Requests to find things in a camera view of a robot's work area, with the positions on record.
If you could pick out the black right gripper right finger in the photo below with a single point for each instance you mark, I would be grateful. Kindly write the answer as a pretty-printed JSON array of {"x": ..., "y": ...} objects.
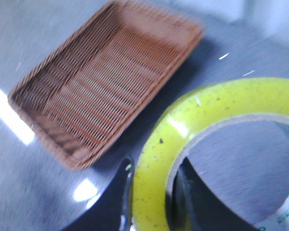
[{"x": 196, "y": 208}]

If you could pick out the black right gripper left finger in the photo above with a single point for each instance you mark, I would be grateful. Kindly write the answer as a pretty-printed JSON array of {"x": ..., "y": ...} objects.
[{"x": 113, "y": 209}]

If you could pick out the yellow tape roll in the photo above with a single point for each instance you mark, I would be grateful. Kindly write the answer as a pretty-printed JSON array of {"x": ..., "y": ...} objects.
[{"x": 189, "y": 120}]

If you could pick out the brown wicker basket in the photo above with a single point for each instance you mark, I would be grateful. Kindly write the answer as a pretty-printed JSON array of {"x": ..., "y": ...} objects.
[{"x": 83, "y": 96}]

